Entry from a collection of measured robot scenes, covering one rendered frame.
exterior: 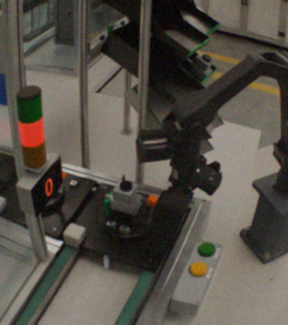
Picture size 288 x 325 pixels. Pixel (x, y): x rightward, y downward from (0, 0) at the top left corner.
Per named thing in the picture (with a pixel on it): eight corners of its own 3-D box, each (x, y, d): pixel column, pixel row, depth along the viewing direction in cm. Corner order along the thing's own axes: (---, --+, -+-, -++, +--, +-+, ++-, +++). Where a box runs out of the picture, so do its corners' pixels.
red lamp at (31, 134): (49, 134, 85) (47, 112, 82) (36, 149, 81) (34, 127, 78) (29, 129, 86) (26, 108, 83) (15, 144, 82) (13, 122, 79)
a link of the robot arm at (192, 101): (287, 60, 93) (267, 28, 87) (305, 77, 87) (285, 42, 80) (193, 134, 100) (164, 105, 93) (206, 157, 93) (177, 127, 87)
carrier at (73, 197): (96, 186, 129) (96, 149, 121) (58, 242, 111) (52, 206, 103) (27, 165, 135) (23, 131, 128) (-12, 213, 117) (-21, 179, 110)
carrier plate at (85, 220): (185, 210, 122) (186, 204, 121) (155, 273, 104) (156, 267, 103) (102, 187, 129) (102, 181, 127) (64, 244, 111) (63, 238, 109)
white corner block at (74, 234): (87, 238, 113) (86, 227, 110) (80, 250, 109) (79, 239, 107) (71, 232, 114) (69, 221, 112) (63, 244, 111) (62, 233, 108)
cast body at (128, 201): (141, 204, 113) (142, 181, 109) (135, 216, 109) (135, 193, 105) (109, 195, 115) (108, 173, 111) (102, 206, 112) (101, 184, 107)
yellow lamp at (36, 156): (51, 156, 88) (49, 135, 85) (39, 171, 84) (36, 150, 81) (30, 151, 89) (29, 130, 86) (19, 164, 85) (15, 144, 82)
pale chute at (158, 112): (203, 154, 136) (214, 148, 133) (184, 178, 127) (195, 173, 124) (146, 76, 132) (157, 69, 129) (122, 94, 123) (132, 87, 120)
